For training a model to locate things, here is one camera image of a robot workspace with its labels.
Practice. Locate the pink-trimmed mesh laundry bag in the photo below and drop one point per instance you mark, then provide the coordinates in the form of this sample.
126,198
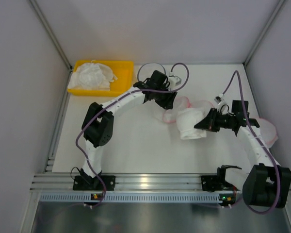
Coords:
180,103

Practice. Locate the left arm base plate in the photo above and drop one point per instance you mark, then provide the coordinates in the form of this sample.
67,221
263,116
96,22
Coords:
82,183

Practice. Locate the blue-trimmed mesh laundry bag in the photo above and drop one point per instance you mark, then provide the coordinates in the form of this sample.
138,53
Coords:
146,70

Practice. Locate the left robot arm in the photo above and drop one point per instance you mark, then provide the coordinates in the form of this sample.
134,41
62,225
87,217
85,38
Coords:
98,123

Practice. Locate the white bra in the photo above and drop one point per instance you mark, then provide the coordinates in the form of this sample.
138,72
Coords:
186,120

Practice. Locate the white bras in bin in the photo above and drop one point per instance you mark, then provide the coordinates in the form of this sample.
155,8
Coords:
92,76

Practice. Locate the pink-trimmed laundry bag at right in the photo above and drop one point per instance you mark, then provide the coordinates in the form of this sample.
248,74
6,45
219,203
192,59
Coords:
268,132

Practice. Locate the yellow plastic bin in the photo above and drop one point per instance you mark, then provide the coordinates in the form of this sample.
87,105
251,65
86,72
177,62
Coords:
122,69

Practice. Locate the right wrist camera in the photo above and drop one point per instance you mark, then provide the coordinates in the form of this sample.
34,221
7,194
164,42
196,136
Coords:
219,100

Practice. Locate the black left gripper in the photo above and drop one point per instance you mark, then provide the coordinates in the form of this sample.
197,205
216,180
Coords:
167,100

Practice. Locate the slotted cable duct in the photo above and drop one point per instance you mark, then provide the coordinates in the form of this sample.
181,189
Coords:
139,197

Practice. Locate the aluminium frame rail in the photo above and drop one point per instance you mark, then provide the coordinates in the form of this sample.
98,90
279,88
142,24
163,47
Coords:
123,182

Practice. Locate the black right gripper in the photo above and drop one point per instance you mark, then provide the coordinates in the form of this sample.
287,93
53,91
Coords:
212,120

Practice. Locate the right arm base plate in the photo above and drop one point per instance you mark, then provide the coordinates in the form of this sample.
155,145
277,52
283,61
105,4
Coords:
212,183

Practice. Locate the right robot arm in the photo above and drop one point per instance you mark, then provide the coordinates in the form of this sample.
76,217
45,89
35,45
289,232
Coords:
268,183

